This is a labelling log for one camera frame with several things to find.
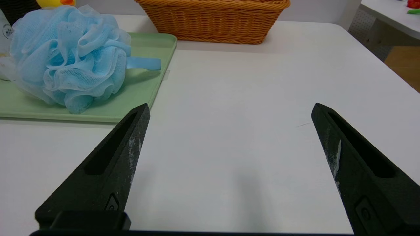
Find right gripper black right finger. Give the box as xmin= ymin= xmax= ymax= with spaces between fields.
xmin=311 ymin=103 xmax=420 ymax=236

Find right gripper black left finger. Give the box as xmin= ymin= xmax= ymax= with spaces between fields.
xmin=35 ymin=104 xmax=151 ymax=230

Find blue mesh bath loofah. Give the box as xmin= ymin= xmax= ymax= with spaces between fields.
xmin=9 ymin=5 xmax=162 ymax=114

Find white bottle with blue cap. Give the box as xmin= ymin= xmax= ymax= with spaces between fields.
xmin=0 ymin=8 xmax=15 ymax=81

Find yellow duck scooter toy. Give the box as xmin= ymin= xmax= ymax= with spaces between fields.
xmin=36 ymin=0 xmax=76 ymax=8

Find dark brown wicker basket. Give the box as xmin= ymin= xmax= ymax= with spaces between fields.
xmin=0 ymin=0 xmax=41 ymax=26

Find orange wicker basket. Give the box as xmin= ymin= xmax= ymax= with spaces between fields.
xmin=135 ymin=0 xmax=291 ymax=45

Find green plastic tray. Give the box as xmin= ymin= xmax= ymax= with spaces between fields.
xmin=0 ymin=32 xmax=178 ymax=123

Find perforated table side panel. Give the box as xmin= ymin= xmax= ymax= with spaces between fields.
xmin=348 ymin=8 xmax=392 ymax=61

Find white side table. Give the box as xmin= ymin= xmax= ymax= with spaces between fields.
xmin=359 ymin=0 xmax=420 ymax=46

